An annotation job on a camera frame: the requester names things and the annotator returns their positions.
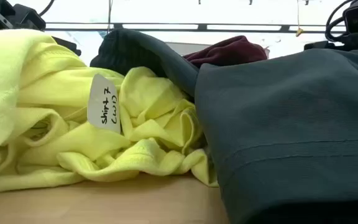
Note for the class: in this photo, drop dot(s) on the white handwritten paper label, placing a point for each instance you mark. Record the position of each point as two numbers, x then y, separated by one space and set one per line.
104 102

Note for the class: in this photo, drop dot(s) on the black overhead rail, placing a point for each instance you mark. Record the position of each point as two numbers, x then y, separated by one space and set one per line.
202 27

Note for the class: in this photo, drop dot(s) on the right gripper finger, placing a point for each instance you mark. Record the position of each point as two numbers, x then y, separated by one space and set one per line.
337 46

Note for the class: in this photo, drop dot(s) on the dark green shirt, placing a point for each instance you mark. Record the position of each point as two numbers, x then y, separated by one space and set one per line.
291 124

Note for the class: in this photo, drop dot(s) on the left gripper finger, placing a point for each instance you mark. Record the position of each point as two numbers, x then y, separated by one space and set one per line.
68 45

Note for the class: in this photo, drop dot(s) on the black garment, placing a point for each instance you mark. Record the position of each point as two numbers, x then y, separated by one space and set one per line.
117 49

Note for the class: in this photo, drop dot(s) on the neon yellow shirt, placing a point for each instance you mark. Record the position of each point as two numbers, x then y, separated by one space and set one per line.
42 77

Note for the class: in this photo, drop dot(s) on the maroon garment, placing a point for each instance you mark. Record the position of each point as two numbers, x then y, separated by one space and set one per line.
228 49

